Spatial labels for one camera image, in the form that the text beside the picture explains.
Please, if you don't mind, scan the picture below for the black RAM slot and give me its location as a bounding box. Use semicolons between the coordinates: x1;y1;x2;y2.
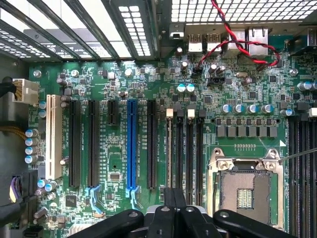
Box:
288;116;299;238
298;116;307;238
174;104;185;190
307;108;317;238
165;108;174;190
186;108;196;206
196;109;207;206

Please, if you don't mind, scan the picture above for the metal CPU socket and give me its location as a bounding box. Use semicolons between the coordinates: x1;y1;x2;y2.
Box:
207;147;285;231

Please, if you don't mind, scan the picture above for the long black expansion slot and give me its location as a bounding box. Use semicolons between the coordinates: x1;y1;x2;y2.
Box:
85;100;103;214
147;99;159;191
68;98;82;188

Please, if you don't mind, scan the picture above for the blue expansion slot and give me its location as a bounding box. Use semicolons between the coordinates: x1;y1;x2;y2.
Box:
125;99;142;210

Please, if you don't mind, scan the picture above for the silver finned heat sink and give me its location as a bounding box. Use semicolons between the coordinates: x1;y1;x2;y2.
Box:
68;224;88;238

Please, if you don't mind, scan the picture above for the green Dell motherboard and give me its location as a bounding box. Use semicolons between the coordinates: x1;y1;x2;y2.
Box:
28;32;317;238

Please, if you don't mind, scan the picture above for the short black expansion slot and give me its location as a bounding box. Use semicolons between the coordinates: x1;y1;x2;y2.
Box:
106;100;119;126

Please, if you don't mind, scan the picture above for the thin metal locking lever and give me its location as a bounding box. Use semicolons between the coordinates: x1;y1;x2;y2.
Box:
278;148;317;163

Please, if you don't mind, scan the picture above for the white expansion slot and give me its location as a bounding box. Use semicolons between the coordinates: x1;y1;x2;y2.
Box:
45;93;63;181

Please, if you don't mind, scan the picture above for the silver USB port block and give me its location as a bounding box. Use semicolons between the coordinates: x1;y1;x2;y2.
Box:
204;32;223;53
187;32;203;53

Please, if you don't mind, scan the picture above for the white power connector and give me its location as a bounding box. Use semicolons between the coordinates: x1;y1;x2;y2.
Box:
11;78;40;104

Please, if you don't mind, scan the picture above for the silver ethernet port block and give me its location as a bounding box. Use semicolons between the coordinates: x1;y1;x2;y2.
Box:
247;27;270;56

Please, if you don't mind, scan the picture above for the open grey PC case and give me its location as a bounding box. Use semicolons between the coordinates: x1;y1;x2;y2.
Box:
0;0;317;75

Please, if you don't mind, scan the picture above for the purple wire connector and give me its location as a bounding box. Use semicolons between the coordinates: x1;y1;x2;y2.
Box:
9;170;38;205

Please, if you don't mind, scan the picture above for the black wire bundle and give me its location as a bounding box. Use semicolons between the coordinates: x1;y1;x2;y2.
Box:
0;194;38;224

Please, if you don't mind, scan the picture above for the yellow braided wire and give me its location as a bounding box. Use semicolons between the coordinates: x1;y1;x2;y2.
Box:
0;124;34;137

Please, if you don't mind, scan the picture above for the red black twisted wire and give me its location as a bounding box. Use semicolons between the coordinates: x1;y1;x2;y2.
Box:
192;0;282;74

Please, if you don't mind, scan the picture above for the black sleeved power cable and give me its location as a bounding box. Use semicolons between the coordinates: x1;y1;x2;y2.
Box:
0;76;16;99

